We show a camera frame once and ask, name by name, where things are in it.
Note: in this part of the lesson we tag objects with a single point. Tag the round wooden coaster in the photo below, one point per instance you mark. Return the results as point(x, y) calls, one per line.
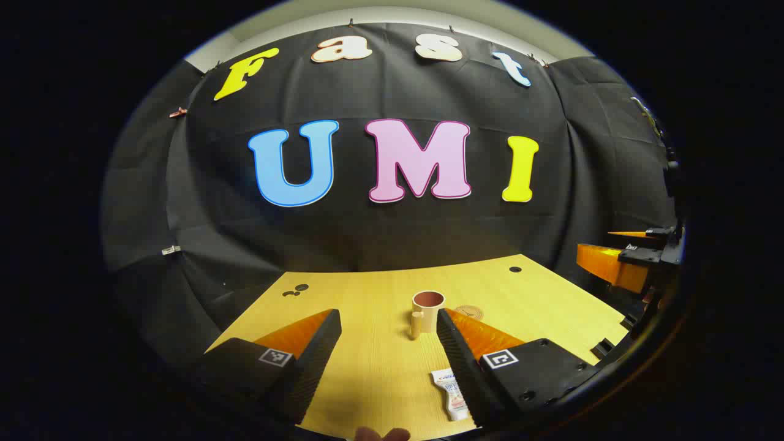
point(470, 312)

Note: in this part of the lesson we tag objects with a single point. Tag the white toothpaste tube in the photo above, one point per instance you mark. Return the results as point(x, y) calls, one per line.
point(452, 398)

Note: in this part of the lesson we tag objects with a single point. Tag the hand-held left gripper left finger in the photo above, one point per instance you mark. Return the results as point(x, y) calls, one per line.
point(318, 361)

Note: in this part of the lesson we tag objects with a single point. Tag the wooden desktop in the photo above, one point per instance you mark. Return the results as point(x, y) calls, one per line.
point(380, 367)

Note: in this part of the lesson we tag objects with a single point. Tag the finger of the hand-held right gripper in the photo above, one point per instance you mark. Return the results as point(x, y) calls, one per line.
point(649, 233)
point(612, 263)

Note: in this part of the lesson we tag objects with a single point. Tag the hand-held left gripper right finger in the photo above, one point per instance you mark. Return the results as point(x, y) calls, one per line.
point(459, 361)

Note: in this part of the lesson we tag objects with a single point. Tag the white cloth clip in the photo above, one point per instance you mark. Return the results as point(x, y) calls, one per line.
point(171, 250)

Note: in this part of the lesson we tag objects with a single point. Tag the black desk edge bracket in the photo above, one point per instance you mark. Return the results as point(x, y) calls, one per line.
point(603, 348)
point(628, 321)

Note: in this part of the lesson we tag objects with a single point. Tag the beige cup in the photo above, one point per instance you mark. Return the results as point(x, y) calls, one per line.
point(432, 318)

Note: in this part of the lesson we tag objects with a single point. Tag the black backdrop cloth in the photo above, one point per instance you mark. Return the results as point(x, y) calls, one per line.
point(367, 233)

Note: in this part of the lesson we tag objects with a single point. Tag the orange cloth clip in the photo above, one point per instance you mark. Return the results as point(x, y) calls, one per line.
point(177, 113)

